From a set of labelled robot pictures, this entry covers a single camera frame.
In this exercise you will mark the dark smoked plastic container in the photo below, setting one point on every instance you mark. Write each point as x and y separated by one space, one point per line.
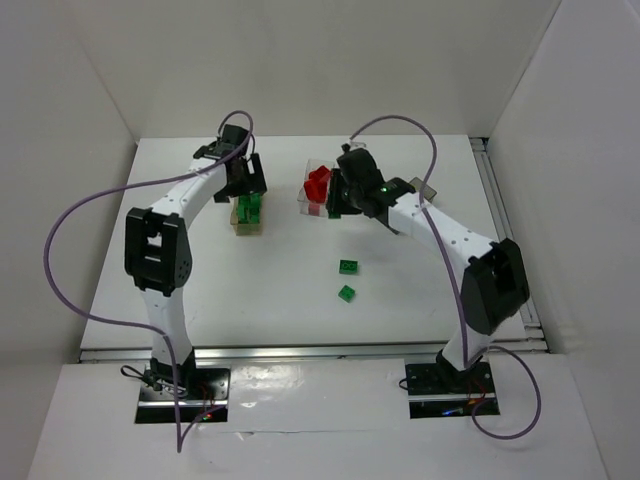
429 192

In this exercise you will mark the aluminium front rail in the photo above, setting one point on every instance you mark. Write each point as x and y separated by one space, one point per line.
272 352

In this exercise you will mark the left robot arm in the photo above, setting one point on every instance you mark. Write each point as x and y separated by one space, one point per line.
157 252

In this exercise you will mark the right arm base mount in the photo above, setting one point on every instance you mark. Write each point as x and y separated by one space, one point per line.
430 395

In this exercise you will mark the green lego with holes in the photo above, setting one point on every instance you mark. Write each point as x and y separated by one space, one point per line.
348 267
255 204

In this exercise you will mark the red small lego brick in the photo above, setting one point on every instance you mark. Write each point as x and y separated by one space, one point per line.
315 209

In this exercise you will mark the aluminium rail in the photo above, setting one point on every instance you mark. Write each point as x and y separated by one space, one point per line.
272 352
535 337

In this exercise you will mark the aluminium right rail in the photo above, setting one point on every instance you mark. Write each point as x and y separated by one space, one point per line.
535 337

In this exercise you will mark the wooden box container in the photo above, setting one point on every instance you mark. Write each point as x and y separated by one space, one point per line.
244 229

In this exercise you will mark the clear plastic container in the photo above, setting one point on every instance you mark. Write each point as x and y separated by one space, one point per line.
301 199

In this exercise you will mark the green lego with holes bottom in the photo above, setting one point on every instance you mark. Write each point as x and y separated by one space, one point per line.
255 204

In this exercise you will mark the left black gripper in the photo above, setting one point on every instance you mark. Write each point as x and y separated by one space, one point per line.
245 183

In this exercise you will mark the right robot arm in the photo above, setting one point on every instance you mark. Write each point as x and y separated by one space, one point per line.
488 277

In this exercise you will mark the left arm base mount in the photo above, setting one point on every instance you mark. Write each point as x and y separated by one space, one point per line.
204 400

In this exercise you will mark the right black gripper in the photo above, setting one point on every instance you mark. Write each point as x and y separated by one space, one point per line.
335 192

